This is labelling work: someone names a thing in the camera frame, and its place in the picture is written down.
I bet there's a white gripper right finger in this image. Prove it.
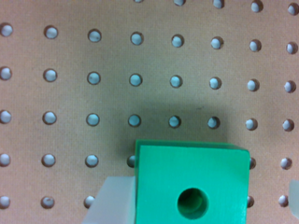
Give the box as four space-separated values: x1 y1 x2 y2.
289 179 299 218

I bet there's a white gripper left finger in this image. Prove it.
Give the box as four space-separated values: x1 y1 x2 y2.
81 176 135 224

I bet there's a green cube block with hole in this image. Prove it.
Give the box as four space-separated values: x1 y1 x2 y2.
135 140 250 224

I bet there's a brown pegboard panel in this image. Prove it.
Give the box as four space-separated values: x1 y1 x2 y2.
0 0 299 224

